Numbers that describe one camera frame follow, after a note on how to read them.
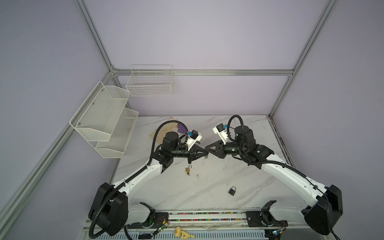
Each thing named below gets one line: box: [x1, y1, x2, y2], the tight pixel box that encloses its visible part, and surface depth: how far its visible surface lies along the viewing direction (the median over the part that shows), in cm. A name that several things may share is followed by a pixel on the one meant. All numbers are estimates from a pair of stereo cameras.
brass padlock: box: [185, 164, 192, 176], surface depth 92 cm
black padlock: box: [228, 186, 237, 196], surface depth 84 cm
